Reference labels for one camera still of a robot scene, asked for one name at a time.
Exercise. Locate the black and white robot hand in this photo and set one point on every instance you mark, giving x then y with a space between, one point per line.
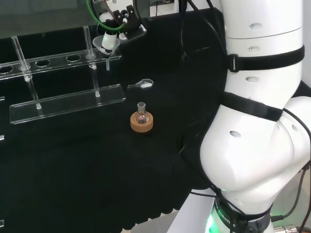
128 26

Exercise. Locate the translucent plastic funnel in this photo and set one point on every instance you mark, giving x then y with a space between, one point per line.
97 43

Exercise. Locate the clear glass weighing funnel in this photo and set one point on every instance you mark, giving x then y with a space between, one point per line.
145 84

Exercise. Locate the clear acrylic funnel stand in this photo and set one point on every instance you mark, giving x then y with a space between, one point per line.
73 101

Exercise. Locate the small round-bottom glass flask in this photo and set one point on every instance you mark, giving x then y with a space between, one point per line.
142 117

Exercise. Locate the black table cloth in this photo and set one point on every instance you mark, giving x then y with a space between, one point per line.
73 170

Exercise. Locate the clear plastic cloth clip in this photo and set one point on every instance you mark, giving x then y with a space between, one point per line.
1 137
1 223

